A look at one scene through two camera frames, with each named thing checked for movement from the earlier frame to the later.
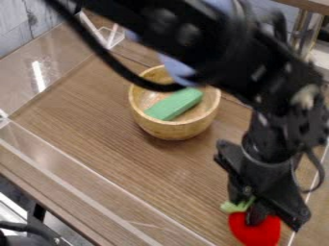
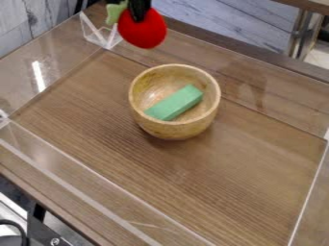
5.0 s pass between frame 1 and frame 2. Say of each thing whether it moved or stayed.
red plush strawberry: moved
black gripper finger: moved
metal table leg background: stayed
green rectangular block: stayed
